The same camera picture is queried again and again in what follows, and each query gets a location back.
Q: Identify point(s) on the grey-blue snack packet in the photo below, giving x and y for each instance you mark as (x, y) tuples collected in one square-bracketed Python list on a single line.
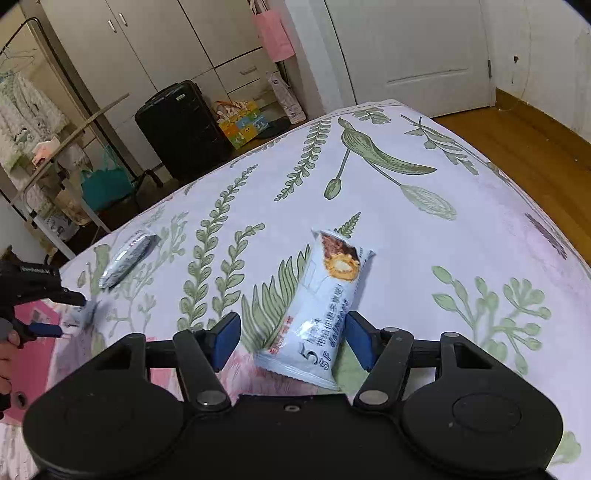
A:
[(90, 314)]

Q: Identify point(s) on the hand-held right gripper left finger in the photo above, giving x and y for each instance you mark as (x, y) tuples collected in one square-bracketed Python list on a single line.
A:
[(227, 337)]

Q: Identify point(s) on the teal shopping bag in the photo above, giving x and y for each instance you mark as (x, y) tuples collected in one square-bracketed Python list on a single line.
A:
[(104, 184)]

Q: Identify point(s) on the leaf-print bedsheet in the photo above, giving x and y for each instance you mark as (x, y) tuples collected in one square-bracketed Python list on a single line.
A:
[(415, 230)]

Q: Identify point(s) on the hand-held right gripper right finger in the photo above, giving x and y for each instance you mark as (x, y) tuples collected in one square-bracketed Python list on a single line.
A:
[(358, 339)]

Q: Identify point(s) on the silver snack packet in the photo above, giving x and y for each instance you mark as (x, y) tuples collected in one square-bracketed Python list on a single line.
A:
[(127, 261)]

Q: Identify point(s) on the colourful gift bag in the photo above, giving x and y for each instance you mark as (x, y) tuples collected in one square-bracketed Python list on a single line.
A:
[(240, 127)]

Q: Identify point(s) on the pink paper bag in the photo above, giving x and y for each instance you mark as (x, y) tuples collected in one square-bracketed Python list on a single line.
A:
[(274, 34)]

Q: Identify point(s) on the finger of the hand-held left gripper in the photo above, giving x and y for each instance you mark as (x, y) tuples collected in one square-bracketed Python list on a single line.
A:
[(46, 330), (69, 295)]

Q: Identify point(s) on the black clothes rack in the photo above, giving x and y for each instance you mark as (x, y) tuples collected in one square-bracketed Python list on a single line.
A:
[(148, 174)]

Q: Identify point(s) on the pink storage box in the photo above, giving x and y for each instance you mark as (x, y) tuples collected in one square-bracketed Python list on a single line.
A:
[(41, 364)]

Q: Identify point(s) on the white folding table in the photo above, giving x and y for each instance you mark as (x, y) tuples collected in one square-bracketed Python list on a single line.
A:
[(99, 113)]

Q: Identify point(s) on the black suitcase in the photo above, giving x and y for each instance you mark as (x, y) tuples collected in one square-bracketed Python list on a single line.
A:
[(180, 134)]

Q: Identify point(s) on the person's left hand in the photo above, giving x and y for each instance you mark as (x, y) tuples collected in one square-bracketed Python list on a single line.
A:
[(5, 364)]

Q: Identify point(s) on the white pastry snack packet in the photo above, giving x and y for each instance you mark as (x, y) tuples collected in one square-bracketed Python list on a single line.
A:
[(323, 304)]

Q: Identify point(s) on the black round floor item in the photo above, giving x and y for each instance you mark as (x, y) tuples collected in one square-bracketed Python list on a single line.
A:
[(272, 131)]

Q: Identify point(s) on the white plastic package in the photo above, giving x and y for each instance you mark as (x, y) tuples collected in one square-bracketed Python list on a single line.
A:
[(288, 99)]

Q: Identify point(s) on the pink cloth bundle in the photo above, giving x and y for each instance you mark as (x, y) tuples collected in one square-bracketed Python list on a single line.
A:
[(44, 152)]

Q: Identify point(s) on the white door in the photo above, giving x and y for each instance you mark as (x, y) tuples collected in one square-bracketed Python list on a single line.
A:
[(415, 50)]

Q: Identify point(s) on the white wardrobe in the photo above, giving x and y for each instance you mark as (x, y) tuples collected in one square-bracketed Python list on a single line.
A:
[(152, 41)]

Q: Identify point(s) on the hanging white patterned clothes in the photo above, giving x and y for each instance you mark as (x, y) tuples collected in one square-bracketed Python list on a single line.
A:
[(27, 110)]

